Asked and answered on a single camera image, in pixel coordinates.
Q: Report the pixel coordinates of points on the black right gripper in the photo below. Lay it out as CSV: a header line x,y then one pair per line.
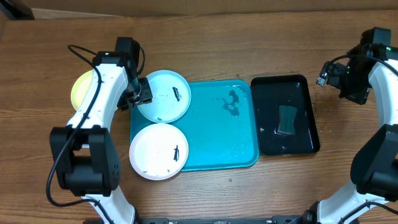
x,y
360,96

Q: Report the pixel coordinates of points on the pink white plate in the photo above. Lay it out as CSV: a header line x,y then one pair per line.
x,y
158,151

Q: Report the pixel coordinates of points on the light blue plate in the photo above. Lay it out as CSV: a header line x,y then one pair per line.
x,y
171,97

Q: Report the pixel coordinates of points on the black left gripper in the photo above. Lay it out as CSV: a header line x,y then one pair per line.
x,y
146,96

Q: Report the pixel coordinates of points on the black rectangular tray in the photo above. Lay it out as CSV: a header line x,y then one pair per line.
x,y
268,93

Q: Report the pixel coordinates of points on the yellow plate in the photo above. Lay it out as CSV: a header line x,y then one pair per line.
x,y
79,89

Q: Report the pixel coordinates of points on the brown cardboard backdrop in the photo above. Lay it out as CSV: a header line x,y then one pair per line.
x,y
203,7

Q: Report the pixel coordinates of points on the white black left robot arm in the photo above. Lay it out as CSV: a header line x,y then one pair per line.
x,y
86,166

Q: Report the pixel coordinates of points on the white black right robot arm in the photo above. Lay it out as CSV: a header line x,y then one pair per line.
x,y
374,168

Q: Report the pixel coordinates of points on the teal plastic tray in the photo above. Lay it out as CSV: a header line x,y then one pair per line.
x,y
219,126

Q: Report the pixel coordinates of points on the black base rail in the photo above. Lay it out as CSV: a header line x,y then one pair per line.
x,y
274,220

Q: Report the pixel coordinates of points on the green sponge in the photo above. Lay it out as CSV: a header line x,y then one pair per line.
x,y
287,115

